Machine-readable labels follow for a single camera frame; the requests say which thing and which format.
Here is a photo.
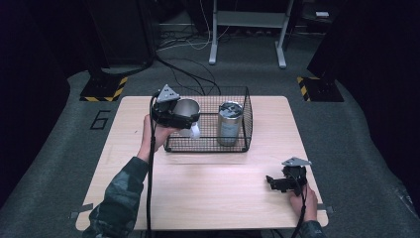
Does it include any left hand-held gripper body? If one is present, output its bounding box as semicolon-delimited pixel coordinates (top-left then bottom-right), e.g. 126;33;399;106
152;83;186;130

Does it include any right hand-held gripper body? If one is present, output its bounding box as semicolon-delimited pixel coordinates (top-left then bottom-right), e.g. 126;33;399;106
280;157;313;199

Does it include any silver metal mug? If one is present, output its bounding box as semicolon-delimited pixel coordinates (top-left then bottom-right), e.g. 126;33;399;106
172;97;202;140

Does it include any black wire basket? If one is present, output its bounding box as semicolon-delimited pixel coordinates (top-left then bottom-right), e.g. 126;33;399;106
162;85;254;154

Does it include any silver tumbler with lid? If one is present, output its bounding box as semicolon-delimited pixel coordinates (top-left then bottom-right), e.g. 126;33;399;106
216;100;245;148

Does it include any person's left hand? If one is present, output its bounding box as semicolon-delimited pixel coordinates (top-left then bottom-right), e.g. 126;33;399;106
137;113;180;164

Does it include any person's right hand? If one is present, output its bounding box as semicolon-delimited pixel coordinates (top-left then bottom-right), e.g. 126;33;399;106
288;183;319;223

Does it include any grey tape strip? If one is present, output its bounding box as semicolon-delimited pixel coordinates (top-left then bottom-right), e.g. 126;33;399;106
316;203;335;214
68;202;95;220

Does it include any black stand with striped base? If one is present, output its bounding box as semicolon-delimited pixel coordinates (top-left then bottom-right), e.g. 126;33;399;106
296;74;345;103
79;0;129;103

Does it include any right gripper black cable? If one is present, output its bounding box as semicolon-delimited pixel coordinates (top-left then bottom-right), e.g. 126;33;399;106
289;172;309;238

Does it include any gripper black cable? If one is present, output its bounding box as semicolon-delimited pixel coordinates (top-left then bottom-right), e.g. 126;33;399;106
289;172;309;238
145;93;161;238

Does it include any black floor cable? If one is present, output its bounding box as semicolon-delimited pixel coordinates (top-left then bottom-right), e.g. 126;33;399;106
154;54;222;97

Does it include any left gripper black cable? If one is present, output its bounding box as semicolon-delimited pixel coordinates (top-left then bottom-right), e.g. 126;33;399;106
145;93;161;238

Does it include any white floor cable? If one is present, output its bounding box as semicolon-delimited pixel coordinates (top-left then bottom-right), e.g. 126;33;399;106
157;0;232;53

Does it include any white desk frame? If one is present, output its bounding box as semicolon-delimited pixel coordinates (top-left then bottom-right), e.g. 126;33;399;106
208;0;295;69

